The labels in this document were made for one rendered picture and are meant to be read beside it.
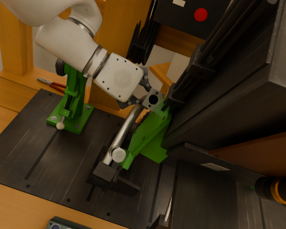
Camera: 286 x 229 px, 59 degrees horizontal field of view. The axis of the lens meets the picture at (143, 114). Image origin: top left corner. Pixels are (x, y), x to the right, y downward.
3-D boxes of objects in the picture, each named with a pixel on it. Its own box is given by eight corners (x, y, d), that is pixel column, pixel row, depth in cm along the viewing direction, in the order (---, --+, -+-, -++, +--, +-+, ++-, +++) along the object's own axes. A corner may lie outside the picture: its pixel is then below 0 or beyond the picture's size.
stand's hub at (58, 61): (61, 81, 82) (61, 62, 77) (51, 77, 82) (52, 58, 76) (70, 69, 87) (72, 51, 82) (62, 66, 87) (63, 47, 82)
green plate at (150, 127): (148, 175, 70) (197, 137, 56) (123, 161, 68) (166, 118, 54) (155, 144, 78) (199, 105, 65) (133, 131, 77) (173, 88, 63)
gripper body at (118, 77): (87, 80, 60) (126, 104, 63) (110, 44, 61) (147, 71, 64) (86, 81, 67) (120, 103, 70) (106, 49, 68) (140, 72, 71)
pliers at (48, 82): (74, 89, 110) (74, 87, 109) (68, 96, 106) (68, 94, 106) (41, 76, 110) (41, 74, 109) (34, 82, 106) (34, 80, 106)
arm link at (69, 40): (98, 47, 68) (80, 75, 67) (54, 16, 65) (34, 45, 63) (103, 38, 60) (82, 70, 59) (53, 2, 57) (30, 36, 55)
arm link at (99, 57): (81, 73, 59) (92, 80, 60) (101, 42, 60) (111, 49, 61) (80, 75, 67) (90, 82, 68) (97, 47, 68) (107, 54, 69)
